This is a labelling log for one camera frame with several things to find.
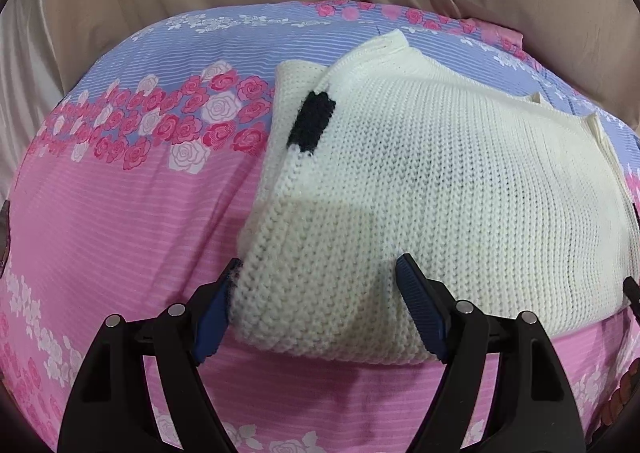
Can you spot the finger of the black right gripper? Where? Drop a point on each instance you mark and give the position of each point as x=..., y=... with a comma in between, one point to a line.
x=631, y=290

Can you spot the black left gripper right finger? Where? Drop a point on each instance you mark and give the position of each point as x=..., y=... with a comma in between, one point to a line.
x=503, y=389

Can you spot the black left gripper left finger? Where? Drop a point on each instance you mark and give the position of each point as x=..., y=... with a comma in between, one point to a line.
x=138, y=388

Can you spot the white red black knit sweater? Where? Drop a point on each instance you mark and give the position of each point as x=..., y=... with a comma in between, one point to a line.
x=511, y=203

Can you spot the person's right hand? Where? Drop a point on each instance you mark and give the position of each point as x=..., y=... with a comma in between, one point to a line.
x=613, y=407

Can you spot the pink floral bed sheet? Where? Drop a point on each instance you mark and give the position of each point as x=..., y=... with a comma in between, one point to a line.
x=137, y=183

